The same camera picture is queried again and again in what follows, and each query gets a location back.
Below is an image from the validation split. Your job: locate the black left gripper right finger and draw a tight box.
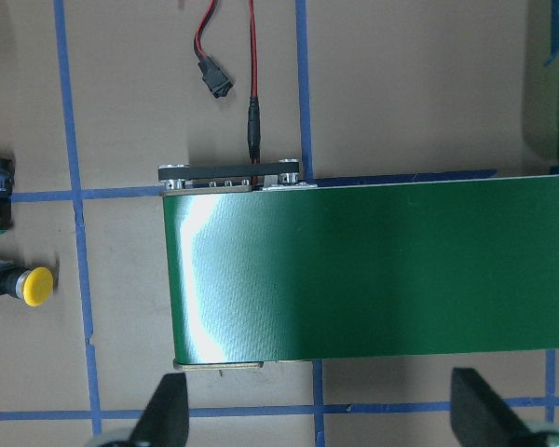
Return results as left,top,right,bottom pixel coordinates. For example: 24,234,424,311
450,368,533,447

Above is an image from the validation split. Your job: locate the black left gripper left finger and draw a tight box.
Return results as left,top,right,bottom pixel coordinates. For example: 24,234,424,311
129,373,188,446

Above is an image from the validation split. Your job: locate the yellow push button switch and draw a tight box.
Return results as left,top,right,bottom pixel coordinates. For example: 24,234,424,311
0,261,54,307

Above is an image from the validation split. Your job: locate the green conveyor belt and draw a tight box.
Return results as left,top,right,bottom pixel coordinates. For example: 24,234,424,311
162,175,559,366

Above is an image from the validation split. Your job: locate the red black power cable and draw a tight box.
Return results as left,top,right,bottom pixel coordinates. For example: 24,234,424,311
193,0,262,164

